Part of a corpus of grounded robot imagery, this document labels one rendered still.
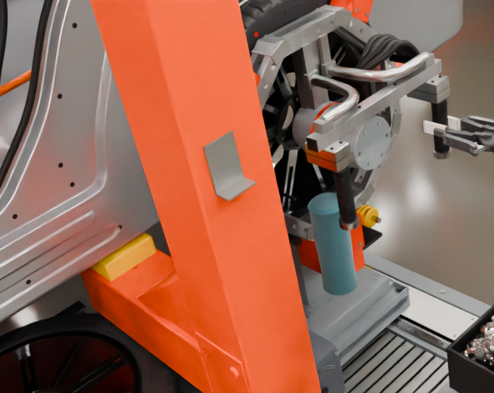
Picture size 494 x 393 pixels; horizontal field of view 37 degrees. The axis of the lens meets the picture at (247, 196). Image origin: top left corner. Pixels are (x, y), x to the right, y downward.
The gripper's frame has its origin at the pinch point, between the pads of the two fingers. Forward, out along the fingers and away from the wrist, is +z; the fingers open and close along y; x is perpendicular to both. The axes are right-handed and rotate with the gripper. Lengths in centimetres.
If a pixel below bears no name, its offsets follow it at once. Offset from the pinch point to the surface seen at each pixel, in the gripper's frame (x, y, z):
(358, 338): -69, -17, 23
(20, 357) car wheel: -35, -97, 61
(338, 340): -68, -21, 26
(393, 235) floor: -83, 42, 59
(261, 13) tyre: 33.0, -23.5, 29.2
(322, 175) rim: -20.2, -8.7, 34.9
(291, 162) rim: -8.1, -21.6, 31.1
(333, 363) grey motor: -47, -43, 4
